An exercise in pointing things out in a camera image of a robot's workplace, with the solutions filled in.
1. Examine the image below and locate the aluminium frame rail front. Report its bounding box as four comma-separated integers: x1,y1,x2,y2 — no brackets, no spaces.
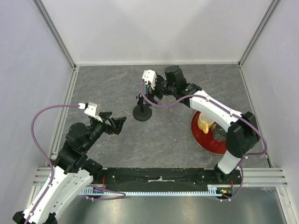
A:
33,168,288,187

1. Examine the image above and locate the black smartphone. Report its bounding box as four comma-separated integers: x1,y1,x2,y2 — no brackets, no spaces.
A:
142,84,150,95

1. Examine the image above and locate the yellow mug with handle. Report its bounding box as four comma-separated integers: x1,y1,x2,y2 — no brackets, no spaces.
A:
198,112,214,134

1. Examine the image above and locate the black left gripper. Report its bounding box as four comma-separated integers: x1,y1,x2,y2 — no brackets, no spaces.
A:
83,111,127,151

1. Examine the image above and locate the dark green cup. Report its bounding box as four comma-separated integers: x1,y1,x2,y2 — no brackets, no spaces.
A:
211,123,227,142

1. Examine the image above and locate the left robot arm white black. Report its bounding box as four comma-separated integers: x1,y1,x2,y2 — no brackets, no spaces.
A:
13,112,127,224

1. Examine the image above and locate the round red tray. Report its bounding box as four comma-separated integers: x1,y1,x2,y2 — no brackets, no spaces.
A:
191,112,227,155

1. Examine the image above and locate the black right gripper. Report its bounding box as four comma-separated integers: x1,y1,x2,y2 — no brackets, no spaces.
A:
143,75,176,107

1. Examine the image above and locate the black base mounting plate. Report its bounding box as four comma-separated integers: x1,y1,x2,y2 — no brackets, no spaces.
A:
93,168,241,192

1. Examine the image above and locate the light blue cable duct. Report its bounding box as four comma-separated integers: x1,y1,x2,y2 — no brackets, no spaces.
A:
78,186,233,197

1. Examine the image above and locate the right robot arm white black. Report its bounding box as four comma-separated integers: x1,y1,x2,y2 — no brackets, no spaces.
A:
142,65,261,184

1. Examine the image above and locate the black phone stand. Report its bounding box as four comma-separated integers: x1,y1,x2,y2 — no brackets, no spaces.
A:
133,94,152,121

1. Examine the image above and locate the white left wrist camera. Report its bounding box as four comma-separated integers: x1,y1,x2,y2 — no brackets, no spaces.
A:
78,102,103,122

